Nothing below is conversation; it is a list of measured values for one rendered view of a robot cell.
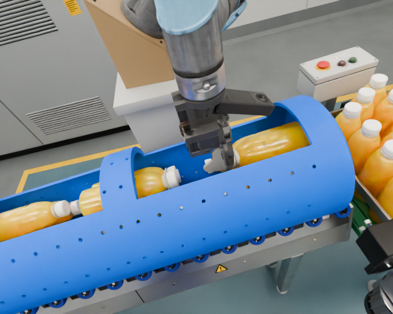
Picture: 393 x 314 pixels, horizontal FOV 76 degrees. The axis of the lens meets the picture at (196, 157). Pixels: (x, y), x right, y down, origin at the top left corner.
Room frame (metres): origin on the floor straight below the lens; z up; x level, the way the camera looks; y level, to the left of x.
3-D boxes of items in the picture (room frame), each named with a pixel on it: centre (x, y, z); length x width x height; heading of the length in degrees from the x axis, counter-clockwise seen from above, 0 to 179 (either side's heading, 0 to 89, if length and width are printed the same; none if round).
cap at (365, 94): (0.46, -0.49, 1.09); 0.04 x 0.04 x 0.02
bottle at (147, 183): (0.33, 0.17, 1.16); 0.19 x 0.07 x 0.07; 91
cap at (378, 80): (0.50, -0.55, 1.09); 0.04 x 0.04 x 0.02
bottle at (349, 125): (0.43, -0.43, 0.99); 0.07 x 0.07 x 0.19
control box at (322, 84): (0.63, -0.51, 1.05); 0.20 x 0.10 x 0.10; 91
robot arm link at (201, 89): (0.33, -0.04, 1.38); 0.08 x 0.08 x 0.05
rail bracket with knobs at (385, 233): (0.14, -0.35, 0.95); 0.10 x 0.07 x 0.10; 1
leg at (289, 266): (0.26, -0.24, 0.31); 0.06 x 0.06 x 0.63; 1
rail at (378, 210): (0.34, -0.39, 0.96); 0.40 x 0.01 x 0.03; 1
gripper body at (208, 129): (0.33, -0.03, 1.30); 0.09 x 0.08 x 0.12; 91
